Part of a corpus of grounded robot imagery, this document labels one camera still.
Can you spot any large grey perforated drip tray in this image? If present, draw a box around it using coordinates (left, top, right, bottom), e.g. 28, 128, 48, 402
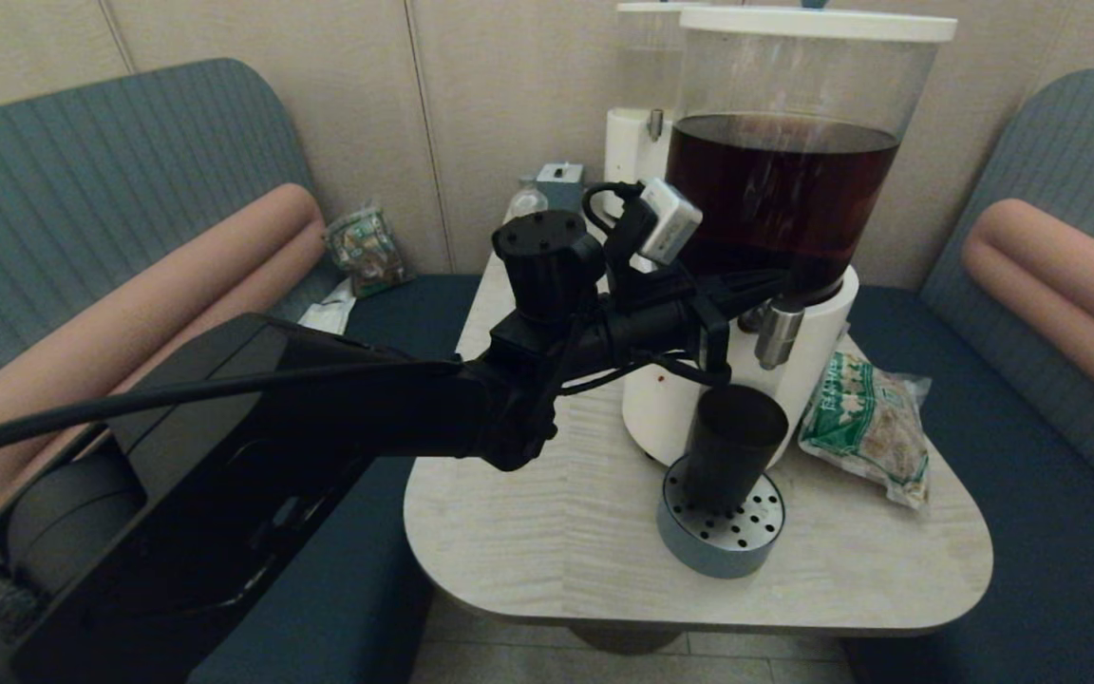
656, 456, 785, 579

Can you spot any dark foil snack bag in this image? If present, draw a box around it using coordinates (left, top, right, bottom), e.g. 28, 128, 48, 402
323, 201, 412, 299

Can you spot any small white water dispenser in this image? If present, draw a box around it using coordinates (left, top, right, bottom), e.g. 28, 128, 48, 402
602, 3, 690, 219

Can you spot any large dark tea dispenser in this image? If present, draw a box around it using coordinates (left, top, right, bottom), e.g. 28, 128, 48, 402
620, 28, 939, 468

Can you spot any blue bench with short bolster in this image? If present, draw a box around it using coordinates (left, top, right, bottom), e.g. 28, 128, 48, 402
837, 68, 1094, 684

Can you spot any white napkin pack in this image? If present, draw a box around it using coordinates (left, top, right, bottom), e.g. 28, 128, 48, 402
298, 278, 357, 335

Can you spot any blue bench with long bolster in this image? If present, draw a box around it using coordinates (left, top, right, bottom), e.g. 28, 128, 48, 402
0, 59, 481, 684

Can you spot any large white dispenser lid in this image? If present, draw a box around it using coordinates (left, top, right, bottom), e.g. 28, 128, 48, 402
678, 8, 958, 44

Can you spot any long pink bolster cushion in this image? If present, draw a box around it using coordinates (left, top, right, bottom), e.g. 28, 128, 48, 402
0, 183, 327, 542

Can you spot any golden table pedestal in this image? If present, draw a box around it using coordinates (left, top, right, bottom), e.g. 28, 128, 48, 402
566, 624, 686, 656

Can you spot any green printed snack bag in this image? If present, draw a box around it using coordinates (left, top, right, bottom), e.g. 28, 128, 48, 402
799, 332, 933, 509

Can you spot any clear plastic bottle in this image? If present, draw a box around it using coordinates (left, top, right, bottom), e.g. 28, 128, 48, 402
506, 180, 548, 225

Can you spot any black plastic cup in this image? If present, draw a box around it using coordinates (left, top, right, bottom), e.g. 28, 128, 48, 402
681, 384, 790, 514

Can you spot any blue grey tissue box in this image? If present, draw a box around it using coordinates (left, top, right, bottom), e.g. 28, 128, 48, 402
535, 162, 585, 212

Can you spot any large metal dispenser tap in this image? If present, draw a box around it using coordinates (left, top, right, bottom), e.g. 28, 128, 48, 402
742, 296, 804, 371

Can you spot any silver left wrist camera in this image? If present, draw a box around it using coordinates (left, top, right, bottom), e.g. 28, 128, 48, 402
637, 178, 703, 266

